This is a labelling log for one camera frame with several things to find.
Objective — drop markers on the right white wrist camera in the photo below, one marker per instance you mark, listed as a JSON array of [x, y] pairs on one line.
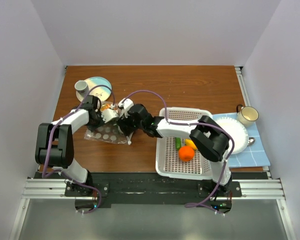
[[124, 105]]

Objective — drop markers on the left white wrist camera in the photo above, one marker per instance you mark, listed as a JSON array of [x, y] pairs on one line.
[[109, 115]]

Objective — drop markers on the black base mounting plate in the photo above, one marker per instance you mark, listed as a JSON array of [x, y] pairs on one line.
[[149, 189]]

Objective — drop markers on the yellow fake lemon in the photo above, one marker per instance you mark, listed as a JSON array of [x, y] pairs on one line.
[[190, 144]]

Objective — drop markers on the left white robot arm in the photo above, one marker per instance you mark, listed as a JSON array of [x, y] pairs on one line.
[[55, 145]]

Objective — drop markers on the orange fake carrot bunch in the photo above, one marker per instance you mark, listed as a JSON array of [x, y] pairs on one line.
[[105, 107]]

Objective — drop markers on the cream and blue plate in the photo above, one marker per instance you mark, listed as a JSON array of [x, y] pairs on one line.
[[99, 87]]

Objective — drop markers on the white paper plate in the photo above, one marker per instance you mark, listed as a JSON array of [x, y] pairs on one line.
[[236, 130]]

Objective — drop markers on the green fake pepper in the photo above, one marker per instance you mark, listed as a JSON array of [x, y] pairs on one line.
[[178, 143]]

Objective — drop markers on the blue checked cloth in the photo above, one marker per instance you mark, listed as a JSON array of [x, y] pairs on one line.
[[254, 155]]

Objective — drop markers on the white perforated plastic basket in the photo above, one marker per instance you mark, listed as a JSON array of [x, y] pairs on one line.
[[167, 160]]

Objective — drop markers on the cream enamel mug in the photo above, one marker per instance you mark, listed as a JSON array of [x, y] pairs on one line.
[[246, 115]]

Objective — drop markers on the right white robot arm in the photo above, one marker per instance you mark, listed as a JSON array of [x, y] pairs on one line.
[[213, 143]]

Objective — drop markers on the small grey cup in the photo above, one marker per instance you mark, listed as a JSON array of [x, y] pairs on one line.
[[81, 87]]

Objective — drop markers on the metal spoon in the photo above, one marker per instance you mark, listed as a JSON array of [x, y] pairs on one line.
[[251, 140]]

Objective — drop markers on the aluminium frame rail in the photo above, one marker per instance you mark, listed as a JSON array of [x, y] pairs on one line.
[[261, 189]]

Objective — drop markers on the orange fake tomato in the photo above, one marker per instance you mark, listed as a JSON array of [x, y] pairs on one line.
[[186, 153]]

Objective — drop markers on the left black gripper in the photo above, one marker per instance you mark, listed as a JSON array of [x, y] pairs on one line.
[[92, 128]]

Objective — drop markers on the clear zip top bag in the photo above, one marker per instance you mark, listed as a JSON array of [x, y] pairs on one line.
[[109, 132]]

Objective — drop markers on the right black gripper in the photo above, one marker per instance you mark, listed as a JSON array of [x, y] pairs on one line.
[[123, 122]]

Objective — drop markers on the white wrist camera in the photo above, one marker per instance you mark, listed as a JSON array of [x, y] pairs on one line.
[[109, 115], [124, 105]]

